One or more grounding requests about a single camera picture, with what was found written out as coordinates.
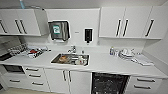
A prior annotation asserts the black wall soap dispenser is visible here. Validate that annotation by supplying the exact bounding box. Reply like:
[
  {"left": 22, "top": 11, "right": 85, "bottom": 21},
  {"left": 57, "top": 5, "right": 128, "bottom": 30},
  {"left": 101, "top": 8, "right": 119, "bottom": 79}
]
[{"left": 83, "top": 28, "right": 94, "bottom": 45}]

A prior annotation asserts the small grey dish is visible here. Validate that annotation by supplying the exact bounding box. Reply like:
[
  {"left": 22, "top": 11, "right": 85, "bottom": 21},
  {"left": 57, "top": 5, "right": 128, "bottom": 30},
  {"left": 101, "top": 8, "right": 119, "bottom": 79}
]
[{"left": 42, "top": 47, "right": 52, "bottom": 54}]

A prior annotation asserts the small grey wall label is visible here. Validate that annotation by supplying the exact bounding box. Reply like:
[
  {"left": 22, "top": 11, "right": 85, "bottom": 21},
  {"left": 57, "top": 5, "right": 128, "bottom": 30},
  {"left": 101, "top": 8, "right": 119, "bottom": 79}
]
[{"left": 73, "top": 30, "right": 80, "bottom": 35}]

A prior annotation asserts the brown bowl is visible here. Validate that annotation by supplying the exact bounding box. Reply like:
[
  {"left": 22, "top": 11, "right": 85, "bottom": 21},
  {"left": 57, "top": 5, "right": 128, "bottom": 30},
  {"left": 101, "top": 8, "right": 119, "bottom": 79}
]
[{"left": 58, "top": 55, "right": 69, "bottom": 64}]

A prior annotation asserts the small white bottle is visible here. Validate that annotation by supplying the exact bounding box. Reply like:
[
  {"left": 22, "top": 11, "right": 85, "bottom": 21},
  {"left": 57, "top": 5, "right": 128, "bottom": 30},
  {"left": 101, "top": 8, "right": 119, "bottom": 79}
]
[{"left": 114, "top": 49, "right": 120, "bottom": 58}]

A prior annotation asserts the stainless steel dishwasher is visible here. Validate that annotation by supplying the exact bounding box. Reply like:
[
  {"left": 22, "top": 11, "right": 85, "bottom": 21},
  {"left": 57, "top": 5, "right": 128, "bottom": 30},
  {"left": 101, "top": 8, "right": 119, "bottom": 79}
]
[{"left": 90, "top": 71, "right": 131, "bottom": 94}]

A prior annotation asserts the white wall cabinet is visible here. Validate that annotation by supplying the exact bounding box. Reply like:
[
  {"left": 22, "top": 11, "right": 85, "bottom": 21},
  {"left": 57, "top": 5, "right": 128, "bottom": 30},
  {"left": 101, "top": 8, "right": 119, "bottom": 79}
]
[{"left": 0, "top": 8, "right": 48, "bottom": 37}]

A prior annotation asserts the stack of white plates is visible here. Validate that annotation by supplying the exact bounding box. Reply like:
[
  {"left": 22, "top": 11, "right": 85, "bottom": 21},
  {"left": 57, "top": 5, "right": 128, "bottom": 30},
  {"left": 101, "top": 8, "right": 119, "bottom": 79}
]
[{"left": 118, "top": 48, "right": 136, "bottom": 61}]

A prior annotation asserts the white towel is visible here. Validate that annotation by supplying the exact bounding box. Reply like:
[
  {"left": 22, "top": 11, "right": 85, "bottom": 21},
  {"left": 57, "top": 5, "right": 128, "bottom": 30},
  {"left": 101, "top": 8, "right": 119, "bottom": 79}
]
[{"left": 131, "top": 54, "right": 155, "bottom": 67}]

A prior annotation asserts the stainless steel sink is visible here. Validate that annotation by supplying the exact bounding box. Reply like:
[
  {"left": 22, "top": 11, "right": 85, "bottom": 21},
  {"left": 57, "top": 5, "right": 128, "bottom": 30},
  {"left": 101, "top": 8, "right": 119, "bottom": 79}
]
[{"left": 50, "top": 53, "right": 91, "bottom": 67}]

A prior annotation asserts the white mug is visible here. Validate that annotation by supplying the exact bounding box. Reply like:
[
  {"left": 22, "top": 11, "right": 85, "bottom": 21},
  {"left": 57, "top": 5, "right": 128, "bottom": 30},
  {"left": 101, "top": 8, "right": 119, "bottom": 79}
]
[{"left": 74, "top": 56, "right": 88, "bottom": 66}]

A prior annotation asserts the white drawer black handle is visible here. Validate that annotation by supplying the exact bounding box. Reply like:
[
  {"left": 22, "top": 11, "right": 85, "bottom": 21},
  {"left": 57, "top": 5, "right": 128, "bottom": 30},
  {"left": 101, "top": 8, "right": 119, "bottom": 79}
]
[
  {"left": 127, "top": 75, "right": 163, "bottom": 87},
  {"left": 24, "top": 72, "right": 48, "bottom": 81},
  {"left": 27, "top": 78, "right": 51, "bottom": 93},
  {"left": 125, "top": 82, "right": 160, "bottom": 94},
  {"left": 22, "top": 65, "right": 46, "bottom": 75}
]

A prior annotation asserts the white dish rack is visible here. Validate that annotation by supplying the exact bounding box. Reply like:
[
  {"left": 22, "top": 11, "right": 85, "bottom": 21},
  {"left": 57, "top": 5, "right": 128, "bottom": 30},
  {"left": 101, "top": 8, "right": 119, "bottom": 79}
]
[{"left": 25, "top": 47, "right": 45, "bottom": 59}]

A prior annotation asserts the white base cabinet door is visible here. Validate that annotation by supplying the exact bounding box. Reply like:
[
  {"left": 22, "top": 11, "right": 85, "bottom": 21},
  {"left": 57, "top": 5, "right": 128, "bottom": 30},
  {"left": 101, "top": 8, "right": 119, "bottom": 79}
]
[
  {"left": 67, "top": 69, "right": 93, "bottom": 94},
  {"left": 43, "top": 68, "right": 71, "bottom": 94}
]

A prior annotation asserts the red plastic container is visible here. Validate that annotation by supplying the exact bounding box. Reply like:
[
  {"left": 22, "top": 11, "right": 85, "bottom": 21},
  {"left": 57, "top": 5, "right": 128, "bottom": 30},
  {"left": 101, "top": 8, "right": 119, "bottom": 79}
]
[{"left": 30, "top": 49, "right": 39, "bottom": 55}]

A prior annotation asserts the pale blue spray bottle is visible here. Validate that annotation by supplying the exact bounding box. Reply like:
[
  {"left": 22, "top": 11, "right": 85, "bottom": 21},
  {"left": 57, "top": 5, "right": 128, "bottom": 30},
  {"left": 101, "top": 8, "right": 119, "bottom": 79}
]
[{"left": 18, "top": 0, "right": 26, "bottom": 10}]

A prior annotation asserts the white wall cabinet door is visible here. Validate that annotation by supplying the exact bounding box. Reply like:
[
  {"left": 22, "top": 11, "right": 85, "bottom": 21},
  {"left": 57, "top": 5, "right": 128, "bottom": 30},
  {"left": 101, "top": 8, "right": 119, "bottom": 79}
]
[
  {"left": 98, "top": 6, "right": 126, "bottom": 39},
  {"left": 121, "top": 6, "right": 153, "bottom": 40},
  {"left": 143, "top": 5, "right": 168, "bottom": 41}
]

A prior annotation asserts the steel paper towel dispenser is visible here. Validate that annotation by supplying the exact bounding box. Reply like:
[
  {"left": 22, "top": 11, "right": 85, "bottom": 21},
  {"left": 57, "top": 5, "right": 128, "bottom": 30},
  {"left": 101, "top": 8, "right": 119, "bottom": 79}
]
[{"left": 48, "top": 20, "right": 71, "bottom": 43}]

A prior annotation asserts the chrome faucet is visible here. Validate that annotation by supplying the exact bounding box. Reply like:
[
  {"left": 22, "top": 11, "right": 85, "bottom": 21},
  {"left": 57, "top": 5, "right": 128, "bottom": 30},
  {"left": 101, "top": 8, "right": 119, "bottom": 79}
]
[{"left": 67, "top": 45, "right": 77, "bottom": 55}]

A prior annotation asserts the built-in black microwave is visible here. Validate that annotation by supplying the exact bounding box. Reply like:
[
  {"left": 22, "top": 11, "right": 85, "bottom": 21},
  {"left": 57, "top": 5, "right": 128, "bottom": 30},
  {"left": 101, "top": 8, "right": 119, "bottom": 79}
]
[{"left": 1, "top": 64, "right": 26, "bottom": 75}]

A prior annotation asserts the wide white drawer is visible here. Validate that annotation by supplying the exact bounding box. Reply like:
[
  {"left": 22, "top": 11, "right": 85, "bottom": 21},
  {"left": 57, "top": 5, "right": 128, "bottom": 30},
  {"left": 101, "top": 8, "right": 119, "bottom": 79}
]
[{"left": 2, "top": 74, "right": 32, "bottom": 90}]

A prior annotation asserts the dish soap bottle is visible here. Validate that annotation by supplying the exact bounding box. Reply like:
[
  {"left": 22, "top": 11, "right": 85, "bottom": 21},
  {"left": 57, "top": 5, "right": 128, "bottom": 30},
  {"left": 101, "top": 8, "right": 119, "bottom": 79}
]
[{"left": 109, "top": 46, "right": 115, "bottom": 57}]

